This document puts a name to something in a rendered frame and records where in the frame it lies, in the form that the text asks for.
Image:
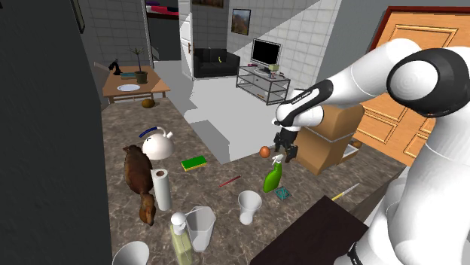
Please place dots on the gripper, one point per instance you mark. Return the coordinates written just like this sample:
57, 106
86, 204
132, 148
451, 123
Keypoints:
289, 136

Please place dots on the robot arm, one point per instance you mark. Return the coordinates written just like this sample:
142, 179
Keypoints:
367, 77

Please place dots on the orange round fruit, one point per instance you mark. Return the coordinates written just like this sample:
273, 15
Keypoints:
264, 151

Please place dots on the green spray bottle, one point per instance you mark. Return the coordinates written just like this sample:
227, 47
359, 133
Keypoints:
272, 180

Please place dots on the small teal square tile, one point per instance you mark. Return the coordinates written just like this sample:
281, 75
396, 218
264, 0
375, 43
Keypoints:
282, 193

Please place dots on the large tan loaf-shaped box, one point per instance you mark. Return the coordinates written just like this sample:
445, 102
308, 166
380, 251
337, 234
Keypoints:
330, 146

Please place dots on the red pencil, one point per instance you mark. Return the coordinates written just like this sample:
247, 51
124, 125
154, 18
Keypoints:
230, 181

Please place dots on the white cup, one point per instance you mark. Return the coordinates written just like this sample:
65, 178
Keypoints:
249, 205

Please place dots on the glass television stand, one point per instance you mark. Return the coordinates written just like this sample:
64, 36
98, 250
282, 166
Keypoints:
261, 82

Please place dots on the small brown round thing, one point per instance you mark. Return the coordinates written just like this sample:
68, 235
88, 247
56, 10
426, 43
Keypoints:
356, 144

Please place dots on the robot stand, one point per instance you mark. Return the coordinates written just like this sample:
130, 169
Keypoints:
312, 235

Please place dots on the green and yellow sponge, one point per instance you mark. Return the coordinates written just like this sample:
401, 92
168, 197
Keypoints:
194, 163

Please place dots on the black sofa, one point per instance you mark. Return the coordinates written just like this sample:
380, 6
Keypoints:
211, 64

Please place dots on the clear grey measuring jug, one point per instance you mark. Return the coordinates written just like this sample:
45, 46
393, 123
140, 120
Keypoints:
201, 229

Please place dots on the white paper towel roll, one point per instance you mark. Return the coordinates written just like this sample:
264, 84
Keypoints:
162, 189

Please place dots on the pale green soap dispenser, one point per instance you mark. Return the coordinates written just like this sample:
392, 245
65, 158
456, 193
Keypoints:
180, 242

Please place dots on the white door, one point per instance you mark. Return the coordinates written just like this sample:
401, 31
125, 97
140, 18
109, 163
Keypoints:
185, 47

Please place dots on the brown oval fruit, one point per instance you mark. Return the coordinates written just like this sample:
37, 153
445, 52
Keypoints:
148, 103

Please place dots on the wooden side table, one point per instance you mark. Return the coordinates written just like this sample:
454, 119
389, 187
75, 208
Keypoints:
114, 83

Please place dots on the orange wooden door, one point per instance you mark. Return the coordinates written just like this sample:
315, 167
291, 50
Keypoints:
422, 25

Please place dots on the white bowl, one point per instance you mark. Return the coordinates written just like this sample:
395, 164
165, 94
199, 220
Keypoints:
131, 254

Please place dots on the framed landscape wall picture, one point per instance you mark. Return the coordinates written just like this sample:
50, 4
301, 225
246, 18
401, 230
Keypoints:
241, 21

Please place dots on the wide framed wall picture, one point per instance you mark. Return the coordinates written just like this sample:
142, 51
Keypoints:
208, 3

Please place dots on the dark framed wall picture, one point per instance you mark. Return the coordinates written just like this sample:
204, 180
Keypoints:
78, 14

